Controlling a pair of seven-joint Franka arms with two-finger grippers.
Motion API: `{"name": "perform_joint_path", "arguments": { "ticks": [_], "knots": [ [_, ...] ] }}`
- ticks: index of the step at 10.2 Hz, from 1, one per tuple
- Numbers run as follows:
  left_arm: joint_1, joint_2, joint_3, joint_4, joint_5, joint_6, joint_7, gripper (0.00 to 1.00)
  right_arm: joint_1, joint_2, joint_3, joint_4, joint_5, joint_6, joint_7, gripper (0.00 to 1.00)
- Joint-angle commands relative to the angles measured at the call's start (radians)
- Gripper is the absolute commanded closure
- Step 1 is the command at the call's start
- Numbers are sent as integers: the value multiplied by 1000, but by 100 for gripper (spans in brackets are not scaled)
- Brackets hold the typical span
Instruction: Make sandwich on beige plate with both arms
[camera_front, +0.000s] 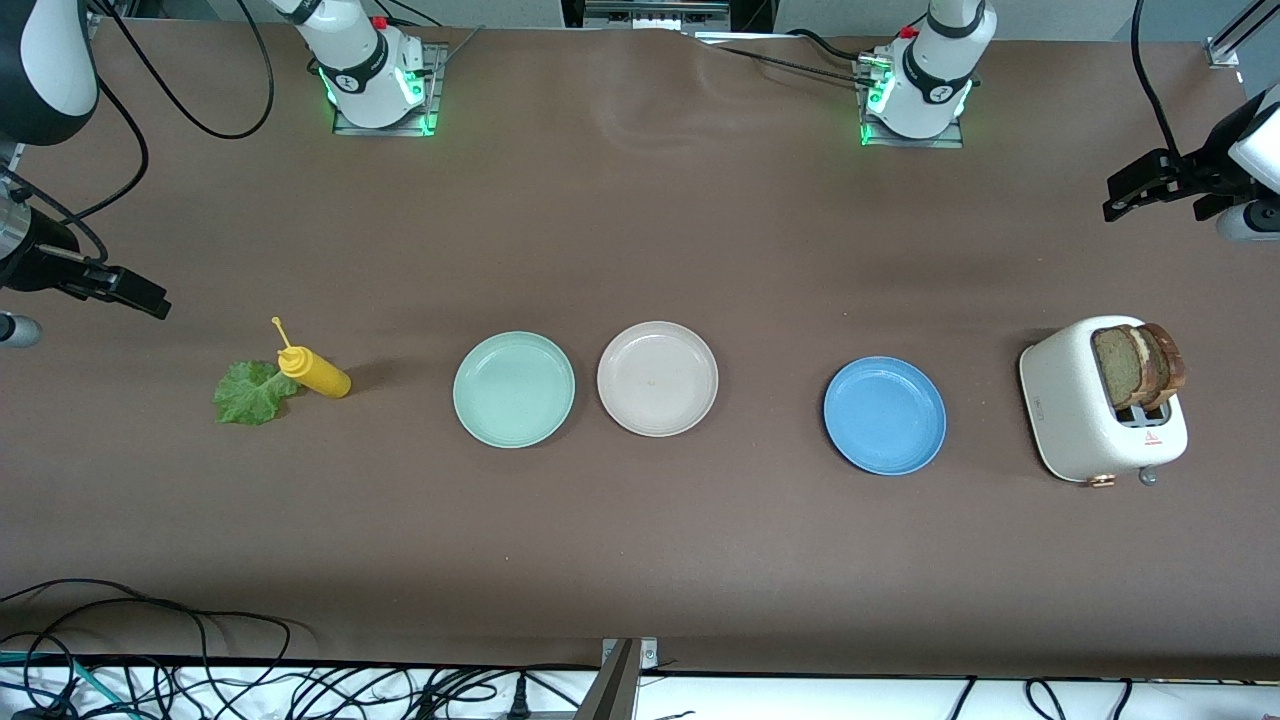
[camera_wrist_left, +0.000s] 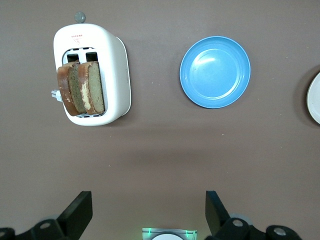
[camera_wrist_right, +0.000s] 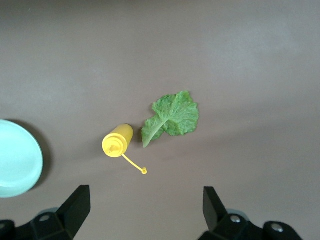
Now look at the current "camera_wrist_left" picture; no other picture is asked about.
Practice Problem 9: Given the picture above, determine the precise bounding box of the white toaster power plug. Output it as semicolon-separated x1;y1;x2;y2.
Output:
50;89;63;103

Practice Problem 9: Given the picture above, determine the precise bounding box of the grey toaster lever knob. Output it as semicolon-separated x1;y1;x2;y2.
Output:
74;11;87;24

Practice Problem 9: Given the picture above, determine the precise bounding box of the dark-crumb bread slice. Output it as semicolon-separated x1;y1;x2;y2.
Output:
56;61;87;117

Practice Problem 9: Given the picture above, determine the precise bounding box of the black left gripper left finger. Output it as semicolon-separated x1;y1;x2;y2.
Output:
0;191;94;240

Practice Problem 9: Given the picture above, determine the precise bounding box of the blue plate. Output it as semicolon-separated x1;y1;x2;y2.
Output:
179;35;252;109

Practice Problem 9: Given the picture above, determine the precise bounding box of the beige plate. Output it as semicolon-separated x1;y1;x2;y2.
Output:
306;71;320;125

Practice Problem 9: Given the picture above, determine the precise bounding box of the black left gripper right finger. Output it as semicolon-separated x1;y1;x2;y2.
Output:
205;190;304;240

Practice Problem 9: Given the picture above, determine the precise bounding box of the light-crumb bread slice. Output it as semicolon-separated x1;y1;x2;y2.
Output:
77;60;106;116

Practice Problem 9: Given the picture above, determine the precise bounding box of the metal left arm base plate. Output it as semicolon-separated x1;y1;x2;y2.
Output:
141;226;198;240

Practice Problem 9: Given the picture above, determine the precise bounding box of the white two-slot toaster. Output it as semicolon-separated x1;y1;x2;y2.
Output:
52;23;132;127

